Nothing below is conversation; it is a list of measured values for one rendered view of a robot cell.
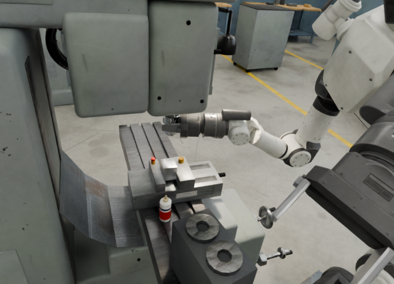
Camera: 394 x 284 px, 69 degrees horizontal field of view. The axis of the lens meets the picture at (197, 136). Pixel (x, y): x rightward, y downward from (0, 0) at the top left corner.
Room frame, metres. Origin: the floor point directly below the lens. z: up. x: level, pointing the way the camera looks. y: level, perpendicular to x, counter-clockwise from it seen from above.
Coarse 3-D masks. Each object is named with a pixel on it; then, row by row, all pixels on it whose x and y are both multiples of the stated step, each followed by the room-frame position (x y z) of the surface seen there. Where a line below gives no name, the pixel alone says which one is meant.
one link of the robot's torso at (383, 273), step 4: (360, 268) 0.51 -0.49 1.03; (356, 272) 0.51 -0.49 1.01; (380, 272) 0.48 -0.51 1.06; (384, 272) 0.48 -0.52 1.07; (376, 276) 0.48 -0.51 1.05; (380, 276) 0.48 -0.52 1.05; (384, 276) 0.47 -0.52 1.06; (388, 276) 0.47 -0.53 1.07; (376, 280) 0.47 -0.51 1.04; (380, 280) 0.47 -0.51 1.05; (384, 280) 0.47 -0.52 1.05; (388, 280) 0.46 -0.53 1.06; (392, 280) 0.46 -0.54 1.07
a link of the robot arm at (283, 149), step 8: (272, 136) 0.90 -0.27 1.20; (288, 136) 0.95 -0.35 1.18; (264, 144) 0.86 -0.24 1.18; (272, 144) 0.87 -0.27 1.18; (280, 144) 0.88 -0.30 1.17; (288, 144) 0.91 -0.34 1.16; (296, 144) 0.90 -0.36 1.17; (272, 152) 0.87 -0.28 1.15; (280, 152) 0.87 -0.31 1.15; (288, 152) 0.88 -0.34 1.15; (288, 160) 0.86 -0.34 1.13
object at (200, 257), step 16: (208, 208) 0.60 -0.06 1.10; (176, 224) 0.53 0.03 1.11; (192, 224) 0.53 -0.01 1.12; (208, 224) 0.53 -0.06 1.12; (176, 240) 0.51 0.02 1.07; (192, 240) 0.49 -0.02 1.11; (208, 240) 0.48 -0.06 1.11; (224, 240) 0.50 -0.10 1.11; (176, 256) 0.51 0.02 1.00; (192, 256) 0.45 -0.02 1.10; (208, 256) 0.43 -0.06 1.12; (224, 256) 0.45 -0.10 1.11; (240, 256) 0.44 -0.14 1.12; (176, 272) 0.50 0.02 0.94; (192, 272) 0.44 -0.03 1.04; (208, 272) 0.40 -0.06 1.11; (224, 272) 0.40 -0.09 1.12; (240, 272) 0.41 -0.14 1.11; (256, 272) 0.43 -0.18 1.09
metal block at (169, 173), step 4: (160, 160) 0.87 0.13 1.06; (164, 160) 0.87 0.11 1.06; (168, 160) 0.87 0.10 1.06; (172, 160) 0.87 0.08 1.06; (160, 164) 0.87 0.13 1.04; (164, 164) 0.84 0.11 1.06; (168, 164) 0.85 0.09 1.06; (172, 164) 0.85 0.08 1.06; (164, 168) 0.82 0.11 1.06; (168, 168) 0.83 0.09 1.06; (172, 168) 0.83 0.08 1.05; (176, 168) 0.84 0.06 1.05; (164, 172) 0.82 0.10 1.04; (168, 172) 0.83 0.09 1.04; (172, 172) 0.83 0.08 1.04; (176, 172) 0.84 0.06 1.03; (164, 176) 0.82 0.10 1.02; (168, 176) 0.83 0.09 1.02; (172, 176) 0.83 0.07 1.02
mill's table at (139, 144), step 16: (128, 128) 1.33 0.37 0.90; (144, 128) 1.32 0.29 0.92; (160, 128) 1.34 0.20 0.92; (128, 144) 1.15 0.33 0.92; (144, 144) 1.17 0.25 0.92; (160, 144) 1.20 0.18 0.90; (128, 160) 1.03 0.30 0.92; (144, 160) 1.04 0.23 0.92; (176, 208) 0.77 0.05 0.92; (192, 208) 0.79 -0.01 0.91; (144, 224) 0.71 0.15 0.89; (160, 224) 0.70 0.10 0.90; (160, 240) 0.62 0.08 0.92; (160, 256) 0.56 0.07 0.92; (160, 272) 0.51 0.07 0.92
